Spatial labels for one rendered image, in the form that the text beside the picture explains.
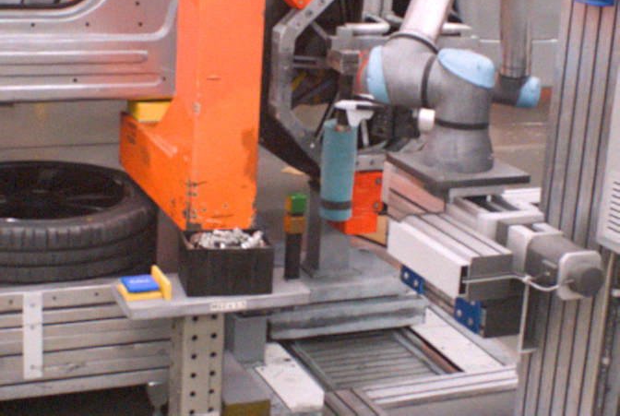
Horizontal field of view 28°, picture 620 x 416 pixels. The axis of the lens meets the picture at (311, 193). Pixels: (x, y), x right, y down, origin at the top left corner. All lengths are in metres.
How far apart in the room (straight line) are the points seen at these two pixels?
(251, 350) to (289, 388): 0.18
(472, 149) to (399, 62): 0.24
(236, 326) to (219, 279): 0.54
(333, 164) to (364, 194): 0.22
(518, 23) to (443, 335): 1.15
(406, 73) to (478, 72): 0.15
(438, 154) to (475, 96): 0.14
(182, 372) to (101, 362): 0.30
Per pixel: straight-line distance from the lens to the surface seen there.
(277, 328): 3.49
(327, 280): 3.58
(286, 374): 3.33
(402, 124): 3.05
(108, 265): 3.15
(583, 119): 2.45
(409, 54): 2.58
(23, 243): 3.07
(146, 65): 3.36
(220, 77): 2.87
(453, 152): 2.54
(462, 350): 3.58
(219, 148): 2.91
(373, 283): 3.60
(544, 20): 3.87
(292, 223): 2.85
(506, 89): 2.93
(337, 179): 3.24
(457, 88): 2.52
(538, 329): 2.63
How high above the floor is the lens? 1.47
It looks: 16 degrees down
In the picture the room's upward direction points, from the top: 4 degrees clockwise
